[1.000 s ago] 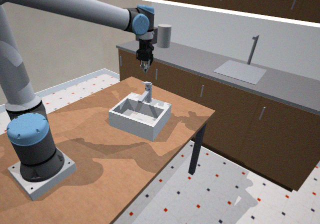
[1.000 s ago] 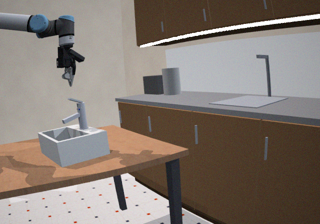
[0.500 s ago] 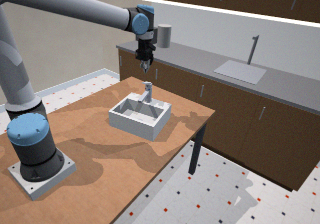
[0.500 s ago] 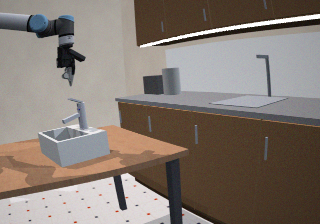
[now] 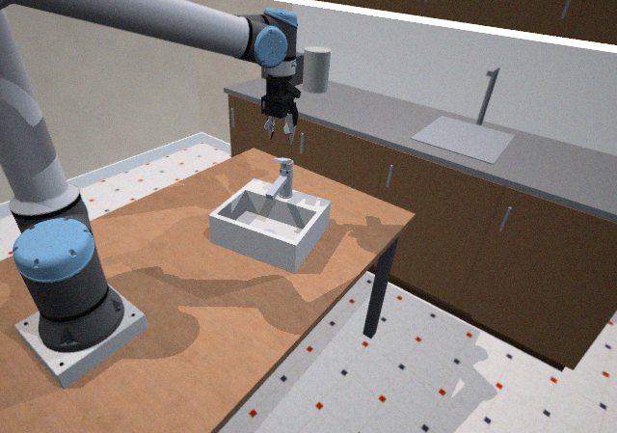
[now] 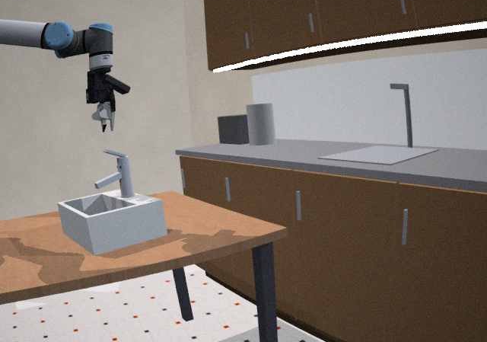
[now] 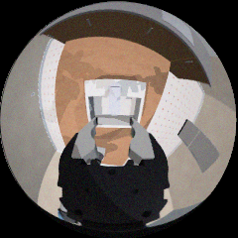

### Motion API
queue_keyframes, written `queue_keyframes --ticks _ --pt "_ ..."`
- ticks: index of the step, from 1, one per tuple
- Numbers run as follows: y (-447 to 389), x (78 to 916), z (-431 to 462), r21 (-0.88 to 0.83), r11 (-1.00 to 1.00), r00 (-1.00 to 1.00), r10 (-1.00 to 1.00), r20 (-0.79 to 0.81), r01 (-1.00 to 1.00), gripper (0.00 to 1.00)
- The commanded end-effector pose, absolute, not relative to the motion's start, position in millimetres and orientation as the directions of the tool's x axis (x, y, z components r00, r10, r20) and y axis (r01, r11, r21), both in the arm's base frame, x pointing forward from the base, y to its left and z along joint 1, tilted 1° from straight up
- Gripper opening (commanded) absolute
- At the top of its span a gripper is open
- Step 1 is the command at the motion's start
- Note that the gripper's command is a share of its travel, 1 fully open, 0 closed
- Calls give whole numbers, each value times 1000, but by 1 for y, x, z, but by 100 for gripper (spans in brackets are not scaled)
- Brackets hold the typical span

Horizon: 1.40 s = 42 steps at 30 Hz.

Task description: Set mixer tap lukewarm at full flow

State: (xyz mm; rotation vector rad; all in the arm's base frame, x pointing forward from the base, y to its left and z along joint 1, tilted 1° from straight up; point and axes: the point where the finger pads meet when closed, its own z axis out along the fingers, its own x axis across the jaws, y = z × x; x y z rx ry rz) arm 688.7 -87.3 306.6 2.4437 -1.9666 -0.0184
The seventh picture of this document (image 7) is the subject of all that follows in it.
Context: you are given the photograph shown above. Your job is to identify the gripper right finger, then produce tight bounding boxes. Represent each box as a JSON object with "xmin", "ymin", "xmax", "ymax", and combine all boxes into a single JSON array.
[{"xmin": 128, "ymin": 117, "xmax": 170, "ymax": 189}]

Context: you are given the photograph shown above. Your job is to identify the grey mixer tap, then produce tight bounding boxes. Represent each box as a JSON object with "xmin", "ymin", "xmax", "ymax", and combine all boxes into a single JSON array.
[{"xmin": 108, "ymin": 82, "xmax": 122, "ymax": 116}]

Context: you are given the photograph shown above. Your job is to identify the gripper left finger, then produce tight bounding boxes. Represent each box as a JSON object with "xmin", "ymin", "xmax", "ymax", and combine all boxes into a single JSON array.
[{"xmin": 58, "ymin": 117, "xmax": 98, "ymax": 187}]

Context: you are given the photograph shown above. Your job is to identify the grey square sink basin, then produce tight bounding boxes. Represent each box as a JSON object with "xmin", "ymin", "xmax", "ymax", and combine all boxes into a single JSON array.
[{"xmin": 84, "ymin": 79, "xmax": 147, "ymax": 128}]

